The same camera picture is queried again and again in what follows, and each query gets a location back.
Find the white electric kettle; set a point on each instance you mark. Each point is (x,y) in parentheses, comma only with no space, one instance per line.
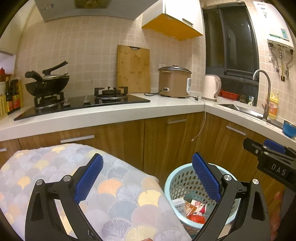
(210,89)

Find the black glass gas hob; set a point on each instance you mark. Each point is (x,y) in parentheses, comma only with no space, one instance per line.
(78,107)

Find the steel faucet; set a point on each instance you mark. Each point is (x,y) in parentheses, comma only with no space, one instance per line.
(268,92)

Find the wooden base cabinets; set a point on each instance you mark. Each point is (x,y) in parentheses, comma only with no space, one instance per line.
(161,143)

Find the water heater pipes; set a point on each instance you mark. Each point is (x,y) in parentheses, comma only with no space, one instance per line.
(282,62)

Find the blue white carton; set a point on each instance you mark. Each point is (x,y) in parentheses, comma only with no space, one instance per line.
(179,206)

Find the white water heater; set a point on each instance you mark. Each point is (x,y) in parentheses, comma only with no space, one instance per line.
(275,23)

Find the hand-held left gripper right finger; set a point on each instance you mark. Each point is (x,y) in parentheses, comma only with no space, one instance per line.
(207,178)

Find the light blue plastic basket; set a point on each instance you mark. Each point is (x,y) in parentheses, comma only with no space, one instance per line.
(182,180)

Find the wok lid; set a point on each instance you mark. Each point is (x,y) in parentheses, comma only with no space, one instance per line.
(55,76)

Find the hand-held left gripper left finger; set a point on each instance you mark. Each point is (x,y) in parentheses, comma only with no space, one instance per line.
(89,178)

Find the wooden cutting board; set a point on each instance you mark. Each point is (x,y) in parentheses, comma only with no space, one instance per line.
(134,69)

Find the red white packet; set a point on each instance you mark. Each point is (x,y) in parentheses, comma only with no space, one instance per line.
(198,206)

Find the range hood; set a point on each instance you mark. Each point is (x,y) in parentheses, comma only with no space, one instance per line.
(92,11)

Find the red plastic bag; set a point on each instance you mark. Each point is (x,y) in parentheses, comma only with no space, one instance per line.
(196,219)

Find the yellow plastic holder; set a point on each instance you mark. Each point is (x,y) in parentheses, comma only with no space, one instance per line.
(2,104)

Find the silver hob knob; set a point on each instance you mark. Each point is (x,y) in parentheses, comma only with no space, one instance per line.
(67,102)
(86,100)

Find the blue bowl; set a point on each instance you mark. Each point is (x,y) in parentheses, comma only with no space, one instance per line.
(290,129)

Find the brown rice cooker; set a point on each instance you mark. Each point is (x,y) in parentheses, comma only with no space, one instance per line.
(173,83)

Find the small red basket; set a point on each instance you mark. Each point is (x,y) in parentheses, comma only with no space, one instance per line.
(229,95)

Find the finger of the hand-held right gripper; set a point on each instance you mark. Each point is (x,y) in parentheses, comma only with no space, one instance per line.
(275,146)
(252,145)

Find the black wok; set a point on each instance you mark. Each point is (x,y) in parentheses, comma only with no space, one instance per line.
(46,87)

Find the dark window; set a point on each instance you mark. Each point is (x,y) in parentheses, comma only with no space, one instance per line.
(231,41)

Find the scallop patterned tablecloth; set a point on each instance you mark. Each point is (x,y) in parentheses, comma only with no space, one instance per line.
(129,185)

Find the yellow dish soap bottle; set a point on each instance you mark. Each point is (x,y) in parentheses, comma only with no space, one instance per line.
(273,107)

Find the white wall socket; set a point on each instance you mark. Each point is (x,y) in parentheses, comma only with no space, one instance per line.
(271,58)

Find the white plug-in device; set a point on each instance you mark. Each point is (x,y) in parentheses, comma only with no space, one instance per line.
(189,85)

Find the steel sink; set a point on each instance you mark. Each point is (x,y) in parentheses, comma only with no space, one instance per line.
(242,110)

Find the white yellow wall cabinet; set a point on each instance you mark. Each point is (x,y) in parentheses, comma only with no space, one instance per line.
(175,18)

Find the metal cup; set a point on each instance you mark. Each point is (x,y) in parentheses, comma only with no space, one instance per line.
(252,101)

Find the dark glass jar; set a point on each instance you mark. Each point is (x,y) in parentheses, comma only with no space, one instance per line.
(244,98)

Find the black burner grate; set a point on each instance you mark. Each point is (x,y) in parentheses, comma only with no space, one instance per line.
(111,92)
(49,99)

